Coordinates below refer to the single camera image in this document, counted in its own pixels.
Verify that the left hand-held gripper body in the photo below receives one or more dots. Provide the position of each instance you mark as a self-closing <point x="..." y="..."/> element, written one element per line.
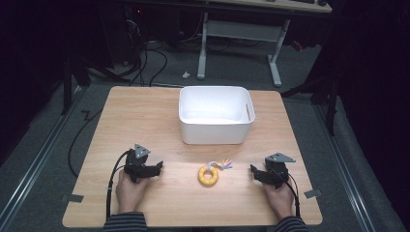
<point x="137" y="162"/>

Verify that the desk with white metal legs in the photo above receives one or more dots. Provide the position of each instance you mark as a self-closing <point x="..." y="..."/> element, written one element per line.
<point x="243" y="30"/>

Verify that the black stand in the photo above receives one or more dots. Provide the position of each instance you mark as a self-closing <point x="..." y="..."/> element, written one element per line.
<point x="325" y="96"/>
<point x="72" y="80"/>

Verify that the dark computer tower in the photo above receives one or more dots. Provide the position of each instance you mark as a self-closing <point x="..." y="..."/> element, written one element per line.
<point x="135" y="29"/>

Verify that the white plastic bin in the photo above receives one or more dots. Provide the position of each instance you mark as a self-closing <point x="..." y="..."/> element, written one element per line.
<point x="215" y="129"/>

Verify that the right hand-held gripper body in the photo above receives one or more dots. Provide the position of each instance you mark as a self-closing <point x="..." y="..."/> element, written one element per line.
<point x="275" y="170"/>

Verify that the grey tape piece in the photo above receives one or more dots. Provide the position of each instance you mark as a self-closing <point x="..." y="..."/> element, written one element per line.
<point x="73" y="197"/>
<point x="313" y="193"/>

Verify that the small white crumpled scrap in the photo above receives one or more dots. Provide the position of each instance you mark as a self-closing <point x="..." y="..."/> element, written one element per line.
<point x="186" y="75"/>

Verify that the metal floor rail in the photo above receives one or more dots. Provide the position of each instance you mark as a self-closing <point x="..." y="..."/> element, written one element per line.
<point x="348" y="174"/>
<point x="38" y="154"/>

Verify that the person's right hand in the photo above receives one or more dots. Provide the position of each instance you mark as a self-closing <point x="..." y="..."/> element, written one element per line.
<point x="282" y="201"/>

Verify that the person's left hand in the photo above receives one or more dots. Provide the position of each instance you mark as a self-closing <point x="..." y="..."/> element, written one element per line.
<point x="129" y="195"/>

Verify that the small red thing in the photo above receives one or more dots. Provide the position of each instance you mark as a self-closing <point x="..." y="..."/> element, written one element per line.
<point x="297" y="45"/>

